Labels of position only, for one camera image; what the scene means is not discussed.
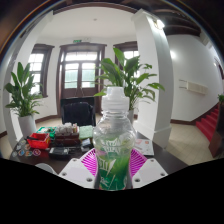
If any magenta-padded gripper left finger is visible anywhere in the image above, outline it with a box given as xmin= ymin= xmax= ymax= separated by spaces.
xmin=58 ymin=148 xmax=98 ymax=190

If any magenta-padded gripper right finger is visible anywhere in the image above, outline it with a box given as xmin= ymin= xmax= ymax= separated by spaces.
xmin=127 ymin=148 xmax=168 ymax=190

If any clear green-labelled drink bottle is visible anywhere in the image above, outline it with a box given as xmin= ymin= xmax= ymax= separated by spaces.
xmin=92 ymin=85 xmax=137 ymax=192

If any printed magazine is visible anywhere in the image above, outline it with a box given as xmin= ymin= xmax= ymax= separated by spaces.
xmin=134 ymin=138 xmax=155 ymax=157

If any black handheld device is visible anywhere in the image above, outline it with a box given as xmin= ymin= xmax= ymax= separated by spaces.
xmin=48 ymin=146 xmax=72 ymax=158

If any green book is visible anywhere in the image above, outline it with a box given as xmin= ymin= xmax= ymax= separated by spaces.
xmin=78 ymin=124 xmax=94 ymax=140

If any brown box of small items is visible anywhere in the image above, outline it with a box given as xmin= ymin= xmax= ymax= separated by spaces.
xmin=54 ymin=122 xmax=80 ymax=138

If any red plastic box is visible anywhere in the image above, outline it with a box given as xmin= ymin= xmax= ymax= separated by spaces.
xmin=26 ymin=132 xmax=51 ymax=150

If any green and white box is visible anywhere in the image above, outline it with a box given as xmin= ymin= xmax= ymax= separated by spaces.
xmin=35 ymin=126 xmax=56 ymax=134

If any black chair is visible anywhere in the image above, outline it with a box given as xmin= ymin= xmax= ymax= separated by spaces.
xmin=60 ymin=96 xmax=98 ymax=127

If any green plant in white pot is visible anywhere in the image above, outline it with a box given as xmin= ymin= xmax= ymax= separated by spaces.
xmin=3 ymin=61 xmax=44 ymax=139
xmin=93 ymin=47 xmax=166 ymax=126

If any red carpeted staircase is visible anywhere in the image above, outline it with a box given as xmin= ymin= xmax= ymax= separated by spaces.
xmin=195 ymin=104 xmax=221 ymax=143

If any brown wooden double door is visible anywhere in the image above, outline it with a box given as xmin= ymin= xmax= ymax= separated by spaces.
xmin=55 ymin=42 xmax=108 ymax=116

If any brown-framed window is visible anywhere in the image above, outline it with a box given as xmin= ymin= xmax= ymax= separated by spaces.
xmin=113 ymin=41 xmax=140 ymax=68
xmin=28 ymin=43 xmax=55 ymax=98

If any pillar-mounted light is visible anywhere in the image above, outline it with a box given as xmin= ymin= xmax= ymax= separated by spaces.
xmin=153 ymin=18 xmax=166 ymax=30

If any white wall-mounted unit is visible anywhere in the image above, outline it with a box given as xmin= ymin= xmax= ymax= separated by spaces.
xmin=178 ymin=78 xmax=208 ymax=95

